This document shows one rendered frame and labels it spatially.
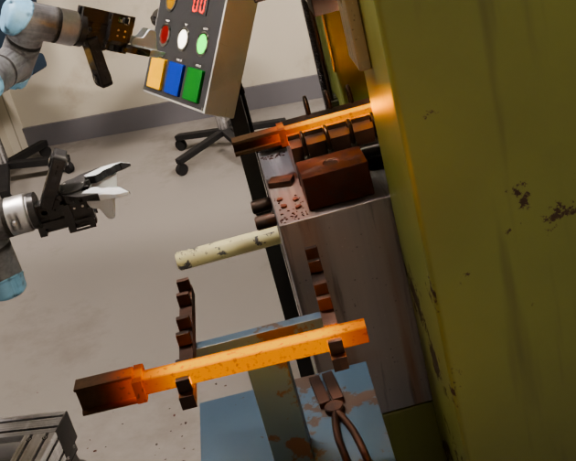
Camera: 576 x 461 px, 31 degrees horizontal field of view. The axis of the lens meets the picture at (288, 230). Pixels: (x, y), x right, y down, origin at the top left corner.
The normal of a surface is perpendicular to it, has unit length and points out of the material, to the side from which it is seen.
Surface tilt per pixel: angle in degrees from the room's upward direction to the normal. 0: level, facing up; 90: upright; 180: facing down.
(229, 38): 90
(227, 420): 0
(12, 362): 0
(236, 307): 0
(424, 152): 90
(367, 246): 90
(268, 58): 90
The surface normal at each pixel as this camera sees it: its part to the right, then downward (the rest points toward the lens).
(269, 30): -0.13, 0.46
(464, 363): 0.13, 0.41
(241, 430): -0.23, -0.87
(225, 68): 0.52, 0.26
